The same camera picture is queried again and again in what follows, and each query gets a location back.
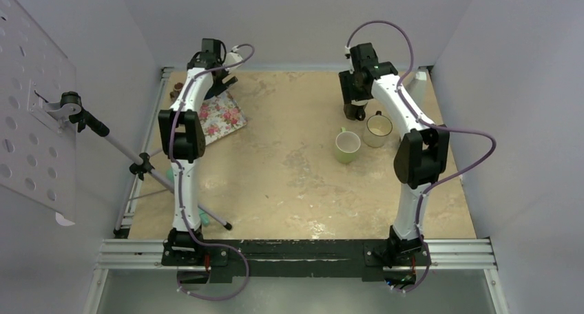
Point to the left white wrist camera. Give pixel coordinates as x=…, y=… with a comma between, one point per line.
x=233, y=58

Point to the dark brown mug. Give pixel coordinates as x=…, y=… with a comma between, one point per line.
x=176, y=90

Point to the beige cream mug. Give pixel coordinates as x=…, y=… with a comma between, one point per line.
x=378, y=128

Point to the white wedge stand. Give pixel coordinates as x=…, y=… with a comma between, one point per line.
x=416, y=86

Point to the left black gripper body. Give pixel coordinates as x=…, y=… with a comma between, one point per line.
x=220, y=87

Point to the teal marker pen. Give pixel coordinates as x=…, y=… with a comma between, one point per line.
x=203, y=215

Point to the floral pattern tray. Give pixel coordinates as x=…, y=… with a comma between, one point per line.
x=221, y=116

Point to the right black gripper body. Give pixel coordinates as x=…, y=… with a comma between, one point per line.
x=350, y=89

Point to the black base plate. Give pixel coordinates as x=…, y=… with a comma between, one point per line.
x=365, y=259

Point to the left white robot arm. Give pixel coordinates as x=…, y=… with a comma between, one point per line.
x=186, y=249

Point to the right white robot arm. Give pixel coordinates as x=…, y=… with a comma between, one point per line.
x=421, y=156

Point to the glossy black mug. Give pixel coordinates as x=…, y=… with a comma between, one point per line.
x=354, y=112

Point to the perforated white panel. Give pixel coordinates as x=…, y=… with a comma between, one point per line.
x=38, y=143

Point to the light green mug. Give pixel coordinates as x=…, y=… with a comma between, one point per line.
x=347, y=145

